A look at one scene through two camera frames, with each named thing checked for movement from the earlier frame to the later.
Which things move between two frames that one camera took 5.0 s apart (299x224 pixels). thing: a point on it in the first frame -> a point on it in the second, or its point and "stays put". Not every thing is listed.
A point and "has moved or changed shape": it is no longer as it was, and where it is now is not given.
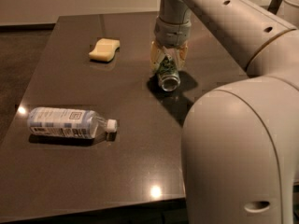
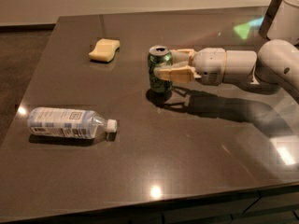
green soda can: x=168 y=77 has moved or changed shape
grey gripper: x=172 y=34 -> x=209 y=64
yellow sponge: x=105 y=49 stays put
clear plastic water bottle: x=68 y=123 stays put
